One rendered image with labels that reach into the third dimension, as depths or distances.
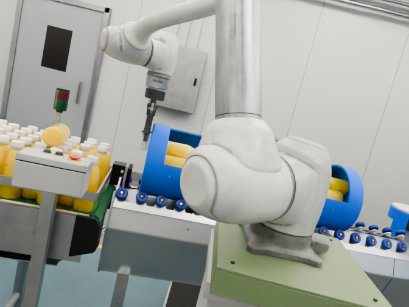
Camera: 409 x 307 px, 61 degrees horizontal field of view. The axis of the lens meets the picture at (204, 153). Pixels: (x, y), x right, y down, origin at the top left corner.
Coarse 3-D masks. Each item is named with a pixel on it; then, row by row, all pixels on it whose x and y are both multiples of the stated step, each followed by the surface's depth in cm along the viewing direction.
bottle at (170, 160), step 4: (168, 156) 132; (172, 156) 133; (168, 160) 130; (172, 160) 131; (176, 160) 131; (180, 160) 132; (184, 160) 132; (168, 164) 130; (172, 164) 130; (176, 164) 131; (180, 164) 131
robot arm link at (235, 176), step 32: (224, 0) 73; (256, 0) 74; (224, 32) 72; (256, 32) 73; (224, 64) 72; (256, 64) 72; (224, 96) 71; (256, 96) 71; (224, 128) 67; (256, 128) 67; (192, 160) 65; (224, 160) 63; (256, 160) 66; (192, 192) 65; (224, 192) 62; (256, 192) 65; (288, 192) 72
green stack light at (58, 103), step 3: (54, 99) 161; (57, 99) 160; (54, 102) 161; (57, 102) 161; (60, 102) 161; (63, 102) 161; (66, 102) 163; (54, 105) 161; (57, 105) 161; (60, 105) 161; (63, 105) 162; (66, 105) 163; (54, 108) 161; (57, 108) 161; (60, 108) 161; (63, 108) 162; (66, 108) 164
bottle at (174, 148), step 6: (168, 144) 135; (174, 144) 135; (180, 144) 136; (186, 144) 138; (168, 150) 134; (174, 150) 135; (180, 150) 135; (186, 150) 135; (180, 156) 135; (186, 156) 136
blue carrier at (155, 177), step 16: (160, 128) 131; (160, 144) 126; (192, 144) 150; (160, 160) 124; (144, 176) 125; (160, 176) 125; (176, 176) 126; (336, 176) 160; (352, 176) 142; (160, 192) 130; (176, 192) 130; (352, 192) 138; (336, 208) 137; (352, 208) 138; (320, 224) 142; (336, 224) 141; (352, 224) 141
